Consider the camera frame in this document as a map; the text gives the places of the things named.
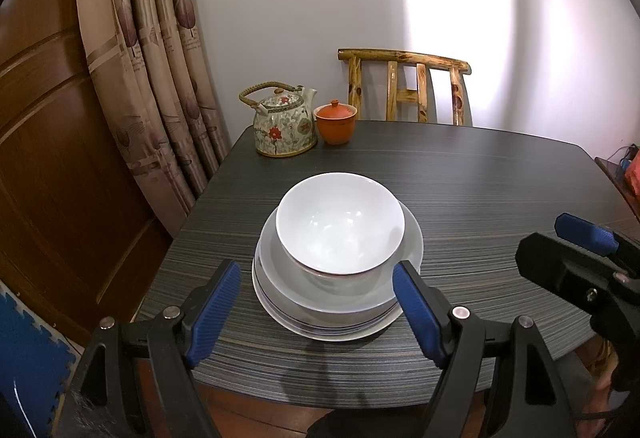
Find wooden bamboo-style chair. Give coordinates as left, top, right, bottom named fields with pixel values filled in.
left=337, top=48, right=473, bottom=126

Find red plastic bag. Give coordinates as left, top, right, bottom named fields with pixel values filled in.
left=625, top=153, right=640, bottom=199

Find orange lidded cup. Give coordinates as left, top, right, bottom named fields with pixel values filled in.
left=313, top=99, right=358, bottom=146

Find large white plate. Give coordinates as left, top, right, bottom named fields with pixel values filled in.
left=254, top=205, right=425, bottom=315

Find brown wooden door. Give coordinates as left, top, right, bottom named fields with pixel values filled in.
left=0, top=0, right=176, bottom=349

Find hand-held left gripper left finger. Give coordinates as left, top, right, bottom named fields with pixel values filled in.
left=60, top=259, right=242, bottom=438

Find floral ceramic teapot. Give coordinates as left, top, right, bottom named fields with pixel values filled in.
left=238, top=80, right=319, bottom=158

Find pink patterned bowl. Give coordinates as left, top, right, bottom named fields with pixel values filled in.
left=275, top=173, right=405, bottom=275

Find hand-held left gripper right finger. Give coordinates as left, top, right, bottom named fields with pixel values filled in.
left=391, top=259, right=578, bottom=438

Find beige patterned curtain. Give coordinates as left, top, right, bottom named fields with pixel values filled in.
left=75, top=0, right=231, bottom=219

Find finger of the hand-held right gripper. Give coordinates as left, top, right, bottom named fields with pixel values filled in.
left=554, top=212, right=640, bottom=278
left=515, top=232, right=640, bottom=317

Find tangled blue cable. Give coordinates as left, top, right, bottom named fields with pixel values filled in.
left=607, top=144, right=640, bottom=169

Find white plate pink flowers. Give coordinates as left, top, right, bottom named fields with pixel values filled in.
left=251, top=263, right=407, bottom=343

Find blue foam puzzle mat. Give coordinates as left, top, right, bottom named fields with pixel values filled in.
left=0, top=281, right=83, bottom=438

